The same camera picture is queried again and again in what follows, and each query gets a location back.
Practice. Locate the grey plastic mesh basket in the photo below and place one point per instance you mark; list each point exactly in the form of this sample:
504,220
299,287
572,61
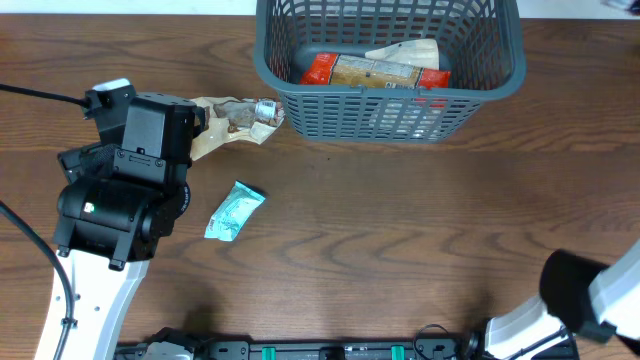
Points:
479,42

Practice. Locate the orange and tan cracker packet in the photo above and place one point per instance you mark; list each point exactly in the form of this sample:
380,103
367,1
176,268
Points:
341,69

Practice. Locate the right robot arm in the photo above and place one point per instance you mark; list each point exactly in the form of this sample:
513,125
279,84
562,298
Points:
577,297

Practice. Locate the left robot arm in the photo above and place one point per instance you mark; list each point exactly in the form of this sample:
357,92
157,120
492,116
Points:
124,194

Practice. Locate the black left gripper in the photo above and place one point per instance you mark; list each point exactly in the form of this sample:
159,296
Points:
89,161

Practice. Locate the kraft paper snack bag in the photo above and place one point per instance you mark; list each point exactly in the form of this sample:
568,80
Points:
423,53
228,119

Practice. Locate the teal wet wipe packet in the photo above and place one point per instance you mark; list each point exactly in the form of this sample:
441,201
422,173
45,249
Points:
232,214

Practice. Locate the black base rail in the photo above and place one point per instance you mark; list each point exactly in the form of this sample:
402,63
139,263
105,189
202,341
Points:
171,343

